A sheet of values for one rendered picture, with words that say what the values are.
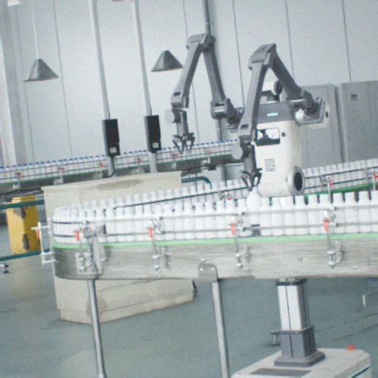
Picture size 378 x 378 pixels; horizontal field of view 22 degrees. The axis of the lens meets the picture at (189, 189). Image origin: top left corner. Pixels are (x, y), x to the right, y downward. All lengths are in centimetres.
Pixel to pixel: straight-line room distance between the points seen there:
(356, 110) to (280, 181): 621
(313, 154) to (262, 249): 630
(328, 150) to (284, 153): 582
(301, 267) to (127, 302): 442
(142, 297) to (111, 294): 32
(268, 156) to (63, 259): 117
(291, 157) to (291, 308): 77
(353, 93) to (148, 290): 372
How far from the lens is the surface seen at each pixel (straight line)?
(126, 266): 471
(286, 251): 420
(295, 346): 503
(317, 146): 1057
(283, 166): 487
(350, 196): 407
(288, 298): 500
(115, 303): 839
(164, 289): 867
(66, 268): 500
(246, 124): 431
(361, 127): 1108
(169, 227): 455
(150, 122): 1072
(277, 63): 456
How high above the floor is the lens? 146
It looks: 3 degrees down
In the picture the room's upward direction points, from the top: 6 degrees counter-clockwise
